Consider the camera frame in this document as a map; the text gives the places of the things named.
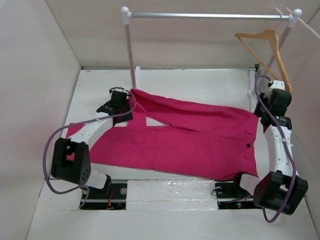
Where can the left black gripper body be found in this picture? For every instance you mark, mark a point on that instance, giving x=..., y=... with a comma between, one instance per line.
x=125, y=108

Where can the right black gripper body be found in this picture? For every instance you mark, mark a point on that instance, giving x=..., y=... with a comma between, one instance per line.
x=258, y=109

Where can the pink trousers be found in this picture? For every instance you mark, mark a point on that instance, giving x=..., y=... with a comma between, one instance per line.
x=181, y=137

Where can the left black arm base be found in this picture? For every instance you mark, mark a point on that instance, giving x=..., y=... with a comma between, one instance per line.
x=116, y=199

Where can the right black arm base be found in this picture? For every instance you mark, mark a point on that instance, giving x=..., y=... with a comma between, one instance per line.
x=231, y=197

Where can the wooden clothes hanger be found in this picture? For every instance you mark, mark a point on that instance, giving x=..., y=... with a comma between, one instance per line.
x=272, y=37

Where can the white metal clothes rack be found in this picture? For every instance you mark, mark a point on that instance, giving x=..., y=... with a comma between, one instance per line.
x=127, y=15

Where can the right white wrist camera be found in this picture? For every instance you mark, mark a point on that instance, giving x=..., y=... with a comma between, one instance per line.
x=275, y=84

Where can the aluminium table edge rail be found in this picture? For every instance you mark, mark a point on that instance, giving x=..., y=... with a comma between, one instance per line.
x=89, y=68

